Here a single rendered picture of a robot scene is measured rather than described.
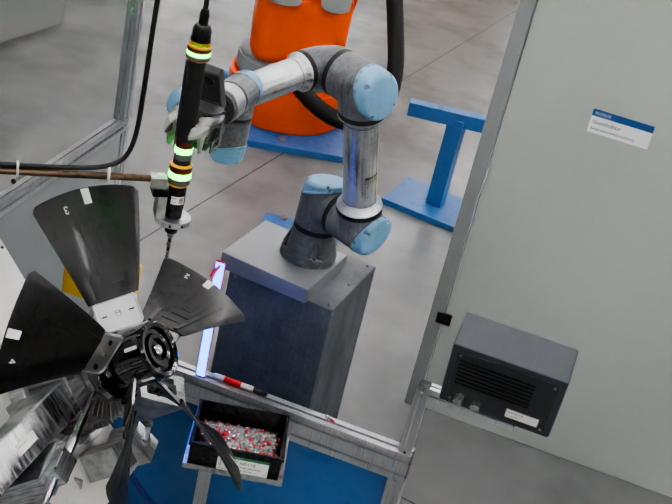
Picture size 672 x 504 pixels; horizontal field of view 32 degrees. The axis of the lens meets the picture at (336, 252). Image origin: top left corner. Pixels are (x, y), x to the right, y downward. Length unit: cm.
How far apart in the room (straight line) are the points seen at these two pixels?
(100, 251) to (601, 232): 210
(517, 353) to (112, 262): 88
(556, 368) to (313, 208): 81
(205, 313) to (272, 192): 325
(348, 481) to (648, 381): 163
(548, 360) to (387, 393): 198
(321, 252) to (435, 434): 147
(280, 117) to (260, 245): 319
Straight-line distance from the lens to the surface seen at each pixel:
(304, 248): 307
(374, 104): 270
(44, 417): 231
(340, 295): 308
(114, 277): 239
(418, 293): 521
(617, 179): 397
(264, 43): 622
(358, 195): 288
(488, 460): 435
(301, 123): 632
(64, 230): 239
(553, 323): 422
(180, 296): 258
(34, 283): 215
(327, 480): 296
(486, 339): 260
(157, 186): 226
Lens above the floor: 256
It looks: 28 degrees down
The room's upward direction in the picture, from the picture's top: 13 degrees clockwise
